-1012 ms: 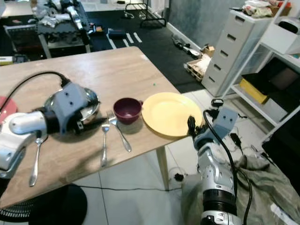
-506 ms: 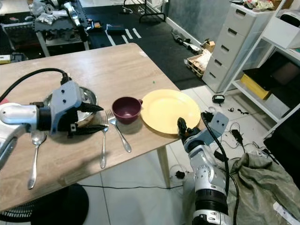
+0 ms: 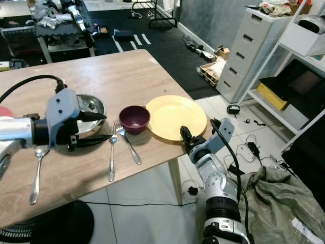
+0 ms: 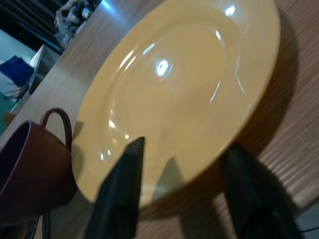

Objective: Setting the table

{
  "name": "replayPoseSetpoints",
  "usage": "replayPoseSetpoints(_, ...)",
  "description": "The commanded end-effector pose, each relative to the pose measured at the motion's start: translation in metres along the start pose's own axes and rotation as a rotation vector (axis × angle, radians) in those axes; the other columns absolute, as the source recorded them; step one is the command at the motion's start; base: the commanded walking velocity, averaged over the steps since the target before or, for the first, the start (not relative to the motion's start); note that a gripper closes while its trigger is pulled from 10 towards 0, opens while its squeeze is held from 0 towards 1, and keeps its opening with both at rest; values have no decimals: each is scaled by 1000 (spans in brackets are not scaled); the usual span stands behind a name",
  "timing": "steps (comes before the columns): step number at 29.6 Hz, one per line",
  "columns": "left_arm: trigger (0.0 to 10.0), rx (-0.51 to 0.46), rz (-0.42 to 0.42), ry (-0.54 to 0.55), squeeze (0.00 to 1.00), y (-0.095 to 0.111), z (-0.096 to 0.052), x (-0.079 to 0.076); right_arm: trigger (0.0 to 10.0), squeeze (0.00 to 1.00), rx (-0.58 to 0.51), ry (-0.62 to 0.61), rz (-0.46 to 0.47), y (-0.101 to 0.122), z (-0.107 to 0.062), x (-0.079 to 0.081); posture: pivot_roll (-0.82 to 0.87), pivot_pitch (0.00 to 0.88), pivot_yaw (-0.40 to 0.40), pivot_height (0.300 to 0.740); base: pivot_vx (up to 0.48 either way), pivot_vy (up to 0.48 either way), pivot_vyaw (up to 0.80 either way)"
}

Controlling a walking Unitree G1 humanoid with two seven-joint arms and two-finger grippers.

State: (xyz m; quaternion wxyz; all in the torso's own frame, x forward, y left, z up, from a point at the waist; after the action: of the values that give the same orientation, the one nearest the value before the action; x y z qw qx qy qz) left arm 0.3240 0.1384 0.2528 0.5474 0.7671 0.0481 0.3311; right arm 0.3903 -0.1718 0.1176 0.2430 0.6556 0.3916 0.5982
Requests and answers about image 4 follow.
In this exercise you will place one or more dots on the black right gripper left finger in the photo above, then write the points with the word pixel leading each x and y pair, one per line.
pixel 117 194

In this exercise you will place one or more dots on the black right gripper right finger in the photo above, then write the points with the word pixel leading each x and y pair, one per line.
pixel 251 199

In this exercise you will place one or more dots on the yellow ceramic plate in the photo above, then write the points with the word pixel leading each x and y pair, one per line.
pixel 179 94

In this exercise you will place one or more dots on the dark red ceramic mug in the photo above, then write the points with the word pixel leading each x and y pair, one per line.
pixel 32 169

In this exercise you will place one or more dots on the white open box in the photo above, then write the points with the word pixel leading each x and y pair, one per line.
pixel 37 67

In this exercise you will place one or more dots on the blue cloth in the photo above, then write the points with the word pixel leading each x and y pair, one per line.
pixel 16 71

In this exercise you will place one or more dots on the grey crumpled plastic bag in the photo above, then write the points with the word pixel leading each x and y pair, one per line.
pixel 72 18

